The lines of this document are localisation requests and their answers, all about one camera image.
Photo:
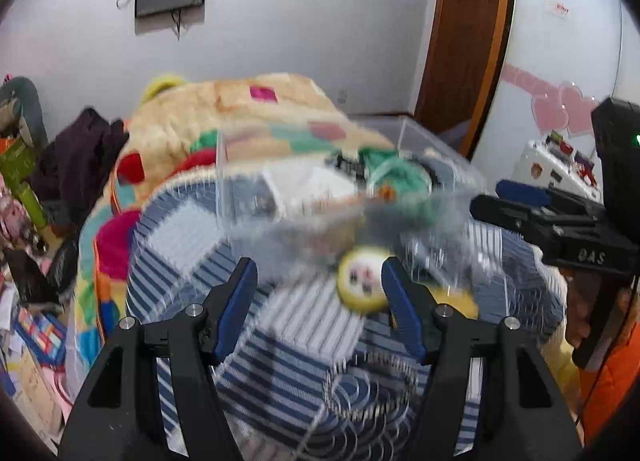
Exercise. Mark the yellow green plush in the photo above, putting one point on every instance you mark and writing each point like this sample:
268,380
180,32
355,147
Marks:
160,85

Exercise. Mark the green soft toy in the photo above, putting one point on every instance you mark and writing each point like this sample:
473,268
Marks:
400,176

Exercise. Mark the white case with stickers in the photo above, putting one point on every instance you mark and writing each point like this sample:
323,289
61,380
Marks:
545,163

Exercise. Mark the white cloth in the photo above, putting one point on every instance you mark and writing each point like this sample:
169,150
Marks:
305,182

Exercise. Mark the black bag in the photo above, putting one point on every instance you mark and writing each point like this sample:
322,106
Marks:
35,273

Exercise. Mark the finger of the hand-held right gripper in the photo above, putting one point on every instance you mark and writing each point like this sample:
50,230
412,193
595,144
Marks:
520,192
500,213

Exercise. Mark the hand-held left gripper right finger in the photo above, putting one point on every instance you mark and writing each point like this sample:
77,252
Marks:
402,308

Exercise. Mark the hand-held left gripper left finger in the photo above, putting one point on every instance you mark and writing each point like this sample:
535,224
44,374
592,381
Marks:
236,308

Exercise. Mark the pile of papers and books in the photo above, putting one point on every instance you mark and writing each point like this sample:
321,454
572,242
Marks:
30,361

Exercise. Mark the blue white striped bed sheet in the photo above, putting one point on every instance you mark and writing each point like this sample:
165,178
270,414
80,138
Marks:
300,356

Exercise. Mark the round yellow plush toy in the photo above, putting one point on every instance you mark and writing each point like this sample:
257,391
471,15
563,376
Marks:
361,281

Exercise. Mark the grey chair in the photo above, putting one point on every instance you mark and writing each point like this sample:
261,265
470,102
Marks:
27,101

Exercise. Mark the brown wooden door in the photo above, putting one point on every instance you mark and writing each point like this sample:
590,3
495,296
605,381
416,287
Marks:
465,41

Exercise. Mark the person's right forearm orange sleeve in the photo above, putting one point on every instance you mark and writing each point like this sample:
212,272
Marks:
612,381

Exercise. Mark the clear plastic storage box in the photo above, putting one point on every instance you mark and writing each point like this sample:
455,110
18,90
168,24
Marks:
425,143

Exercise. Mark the green bottle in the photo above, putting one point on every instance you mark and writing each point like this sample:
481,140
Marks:
31,203

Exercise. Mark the red white wall sticker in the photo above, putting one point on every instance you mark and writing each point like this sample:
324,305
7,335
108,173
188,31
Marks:
561,9

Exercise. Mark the colourful patchwork blanket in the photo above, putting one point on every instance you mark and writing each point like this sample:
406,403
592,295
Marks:
225,106

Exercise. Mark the pink heart wall decals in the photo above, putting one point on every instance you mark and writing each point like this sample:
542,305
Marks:
550,111

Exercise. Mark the dark purple clothing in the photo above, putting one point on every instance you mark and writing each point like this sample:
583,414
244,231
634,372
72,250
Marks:
80,156

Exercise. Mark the yellow soft cloth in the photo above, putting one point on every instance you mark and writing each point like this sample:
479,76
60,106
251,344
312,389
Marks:
457,302

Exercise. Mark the person's right hand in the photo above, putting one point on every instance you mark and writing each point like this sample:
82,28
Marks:
579,308

